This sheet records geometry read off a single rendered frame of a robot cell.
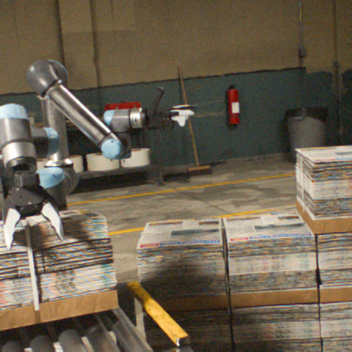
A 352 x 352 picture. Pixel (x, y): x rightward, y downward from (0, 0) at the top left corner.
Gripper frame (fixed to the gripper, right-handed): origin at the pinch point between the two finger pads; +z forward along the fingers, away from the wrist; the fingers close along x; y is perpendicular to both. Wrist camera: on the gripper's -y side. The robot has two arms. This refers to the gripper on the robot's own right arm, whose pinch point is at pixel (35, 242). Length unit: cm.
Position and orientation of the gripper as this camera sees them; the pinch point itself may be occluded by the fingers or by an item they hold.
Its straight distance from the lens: 145.5
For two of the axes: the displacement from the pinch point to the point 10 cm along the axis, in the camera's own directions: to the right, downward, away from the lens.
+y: -2.1, 4.4, 8.7
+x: -9.4, 1.4, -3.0
